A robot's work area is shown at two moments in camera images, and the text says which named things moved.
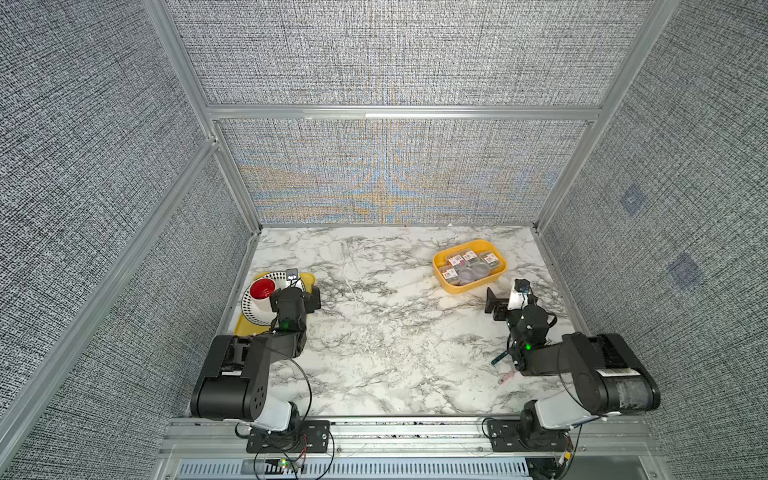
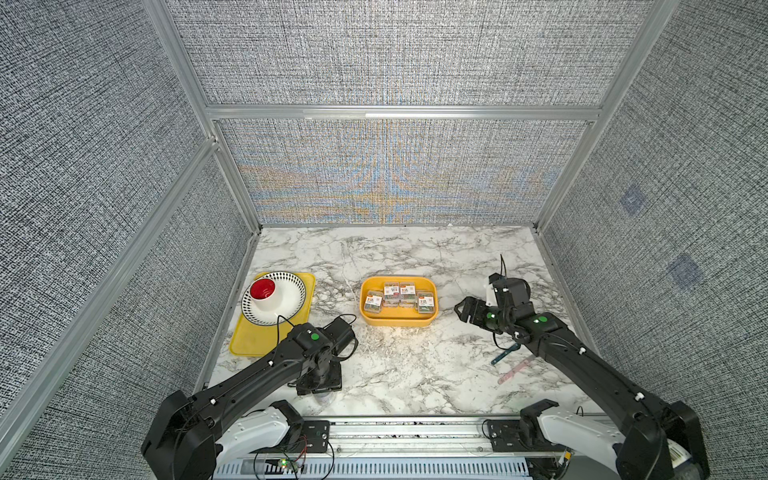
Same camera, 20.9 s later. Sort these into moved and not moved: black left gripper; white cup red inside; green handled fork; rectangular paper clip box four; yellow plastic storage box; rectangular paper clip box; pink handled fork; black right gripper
Moved: black right gripper; rectangular paper clip box; yellow plastic storage box; black left gripper; rectangular paper clip box four
Not moved: green handled fork; white cup red inside; pink handled fork
